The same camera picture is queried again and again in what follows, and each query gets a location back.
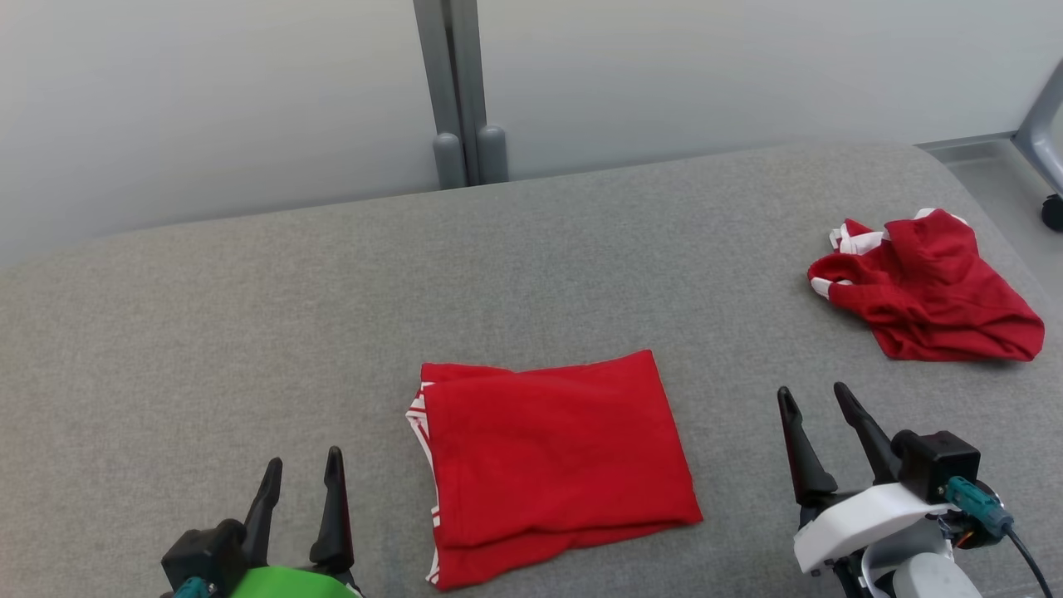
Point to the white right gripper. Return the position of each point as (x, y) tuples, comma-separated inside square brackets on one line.
[(864, 523)]

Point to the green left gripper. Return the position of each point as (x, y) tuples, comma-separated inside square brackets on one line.
[(291, 584)]

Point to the red shorts with white band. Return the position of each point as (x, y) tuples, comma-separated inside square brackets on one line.
[(938, 291)]

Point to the red shirt with white collar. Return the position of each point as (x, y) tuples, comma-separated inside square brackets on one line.
[(548, 457)]

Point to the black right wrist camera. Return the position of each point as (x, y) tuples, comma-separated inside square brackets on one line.
[(938, 461)]

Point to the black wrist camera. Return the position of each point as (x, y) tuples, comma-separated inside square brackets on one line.
[(938, 461), (203, 552)]

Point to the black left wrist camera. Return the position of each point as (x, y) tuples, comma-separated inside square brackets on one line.
[(203, 552)]

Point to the teal left camera connector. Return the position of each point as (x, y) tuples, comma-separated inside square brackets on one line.
[(191, 588)]

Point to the teal camera connector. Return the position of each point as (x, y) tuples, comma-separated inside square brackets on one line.
[(976, 502), (191, 588)]

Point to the teal right camera connector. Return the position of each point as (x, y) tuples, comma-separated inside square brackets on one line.
[(976, 502)]

